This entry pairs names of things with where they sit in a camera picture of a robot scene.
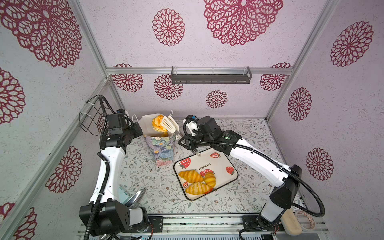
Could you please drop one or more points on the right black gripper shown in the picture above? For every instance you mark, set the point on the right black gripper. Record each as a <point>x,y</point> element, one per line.
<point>190,144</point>

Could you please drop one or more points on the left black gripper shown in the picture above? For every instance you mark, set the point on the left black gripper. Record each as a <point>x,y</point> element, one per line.
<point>138,131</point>

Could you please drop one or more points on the round bun bread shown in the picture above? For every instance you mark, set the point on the round bun bread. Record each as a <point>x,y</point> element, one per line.
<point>157,126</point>

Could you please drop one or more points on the floral paper bag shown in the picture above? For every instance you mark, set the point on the floral paper bag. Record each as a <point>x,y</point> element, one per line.
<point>161,144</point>

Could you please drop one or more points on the steel tongs with cream tips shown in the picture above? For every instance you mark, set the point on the steel tongs with cream tips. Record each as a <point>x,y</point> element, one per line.
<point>171,126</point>

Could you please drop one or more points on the croissant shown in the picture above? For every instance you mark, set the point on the croissant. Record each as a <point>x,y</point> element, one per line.
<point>191,176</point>
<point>198,188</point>

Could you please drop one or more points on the striped oval bread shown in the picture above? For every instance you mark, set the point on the striped oval bread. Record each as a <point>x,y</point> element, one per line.
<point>210,179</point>

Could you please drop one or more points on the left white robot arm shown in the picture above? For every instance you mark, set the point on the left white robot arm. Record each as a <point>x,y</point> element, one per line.
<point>105,214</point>

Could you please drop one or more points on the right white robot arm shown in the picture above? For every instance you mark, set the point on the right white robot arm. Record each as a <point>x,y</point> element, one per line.
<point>232,144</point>

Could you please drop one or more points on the teal sponge block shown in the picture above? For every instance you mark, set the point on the teal sponge block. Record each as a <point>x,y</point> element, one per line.
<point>123,195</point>

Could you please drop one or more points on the tape roll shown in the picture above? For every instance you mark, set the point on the tape roll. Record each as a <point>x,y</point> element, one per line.
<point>306,221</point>

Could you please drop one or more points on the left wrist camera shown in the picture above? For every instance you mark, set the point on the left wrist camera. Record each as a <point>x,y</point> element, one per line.
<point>124,112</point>

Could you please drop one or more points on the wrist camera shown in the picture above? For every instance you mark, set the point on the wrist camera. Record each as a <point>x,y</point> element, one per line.
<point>204,129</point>
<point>124,112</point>

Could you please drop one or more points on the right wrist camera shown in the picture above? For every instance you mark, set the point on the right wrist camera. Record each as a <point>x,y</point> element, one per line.
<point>204,129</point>

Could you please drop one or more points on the black wire rack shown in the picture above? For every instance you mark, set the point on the black wire rack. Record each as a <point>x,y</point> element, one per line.
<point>94,120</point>

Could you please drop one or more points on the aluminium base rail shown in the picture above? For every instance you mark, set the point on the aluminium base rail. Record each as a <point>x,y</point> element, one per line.
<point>219,227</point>

